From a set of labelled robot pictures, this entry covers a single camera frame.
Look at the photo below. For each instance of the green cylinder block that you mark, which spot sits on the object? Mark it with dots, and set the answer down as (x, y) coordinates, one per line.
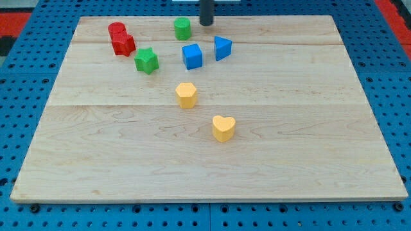
(182, 27)

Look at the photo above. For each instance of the light wooden board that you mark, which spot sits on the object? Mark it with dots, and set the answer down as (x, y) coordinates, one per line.
(304, 131)

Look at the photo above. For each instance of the yellow heart block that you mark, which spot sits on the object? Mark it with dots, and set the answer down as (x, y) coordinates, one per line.
(223, 128)

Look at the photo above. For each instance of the yellow hexagon block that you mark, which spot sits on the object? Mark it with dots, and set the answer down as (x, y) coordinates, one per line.
(186, 94)

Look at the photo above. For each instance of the blue cube block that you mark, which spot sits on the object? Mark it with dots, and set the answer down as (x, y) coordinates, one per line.
(192, 56)

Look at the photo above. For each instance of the blue triangle block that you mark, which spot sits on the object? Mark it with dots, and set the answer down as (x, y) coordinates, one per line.
(222, 47)

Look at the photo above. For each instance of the green star block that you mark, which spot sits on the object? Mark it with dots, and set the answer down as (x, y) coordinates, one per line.
(146, 60)

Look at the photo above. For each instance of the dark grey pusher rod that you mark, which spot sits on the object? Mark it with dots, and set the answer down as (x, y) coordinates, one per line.
(206, 12)

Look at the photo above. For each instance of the red star block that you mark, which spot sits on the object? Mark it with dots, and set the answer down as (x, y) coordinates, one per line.
(123, 44)

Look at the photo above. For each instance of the red cylinder block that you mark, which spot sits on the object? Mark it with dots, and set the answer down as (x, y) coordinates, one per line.
(116, 29)

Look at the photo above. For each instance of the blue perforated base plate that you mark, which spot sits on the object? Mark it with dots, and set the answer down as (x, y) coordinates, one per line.
(35, 36)

